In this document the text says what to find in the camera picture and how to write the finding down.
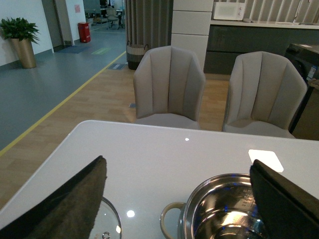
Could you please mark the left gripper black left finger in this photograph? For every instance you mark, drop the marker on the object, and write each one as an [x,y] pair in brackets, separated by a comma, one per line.
[67,213]

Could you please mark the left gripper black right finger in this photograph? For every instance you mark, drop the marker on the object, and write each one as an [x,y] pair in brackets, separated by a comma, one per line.
[287,210]

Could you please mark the glass pot lid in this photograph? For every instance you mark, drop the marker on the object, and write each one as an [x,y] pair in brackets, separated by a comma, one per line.
[107,223]

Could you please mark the gold plant pot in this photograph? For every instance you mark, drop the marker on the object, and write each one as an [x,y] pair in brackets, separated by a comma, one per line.
[25,52]

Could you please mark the beige chair right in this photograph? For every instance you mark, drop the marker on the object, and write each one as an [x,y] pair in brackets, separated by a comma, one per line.
[265,91]

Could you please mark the beige chair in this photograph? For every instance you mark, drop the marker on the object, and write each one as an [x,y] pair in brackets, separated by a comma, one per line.
[169,84]
[265,91]

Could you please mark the brown sofa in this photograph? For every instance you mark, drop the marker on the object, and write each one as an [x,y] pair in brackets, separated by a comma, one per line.
[314,83]

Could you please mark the black washing machine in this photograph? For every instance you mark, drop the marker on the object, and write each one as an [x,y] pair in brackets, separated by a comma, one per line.
[305,59]

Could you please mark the beige chair left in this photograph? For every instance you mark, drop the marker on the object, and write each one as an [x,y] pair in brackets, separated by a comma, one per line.
[169,84]

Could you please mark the woven laundry basket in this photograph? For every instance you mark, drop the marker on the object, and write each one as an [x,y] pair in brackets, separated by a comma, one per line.
[135,53]

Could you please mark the dark kitchen counter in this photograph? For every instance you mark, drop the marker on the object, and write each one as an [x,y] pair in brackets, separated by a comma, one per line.
[226,42]

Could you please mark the red bin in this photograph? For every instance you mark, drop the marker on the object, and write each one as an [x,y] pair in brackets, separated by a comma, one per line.
[84,32]

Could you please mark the green potted plant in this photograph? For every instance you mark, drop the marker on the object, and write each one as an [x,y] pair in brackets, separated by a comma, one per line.
[19,28]

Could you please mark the office chair far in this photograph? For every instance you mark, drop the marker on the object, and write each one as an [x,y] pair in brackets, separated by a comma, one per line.
[112,16]

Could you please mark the white microwave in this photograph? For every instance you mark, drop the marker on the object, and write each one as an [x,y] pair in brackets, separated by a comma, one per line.
[229,10]

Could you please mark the white pillar cabinet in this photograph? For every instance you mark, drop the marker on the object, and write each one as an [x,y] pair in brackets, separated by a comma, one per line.
[190,26]

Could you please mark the steel pot with beige handles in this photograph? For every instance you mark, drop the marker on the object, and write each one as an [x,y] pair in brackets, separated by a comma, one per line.
[221,207]

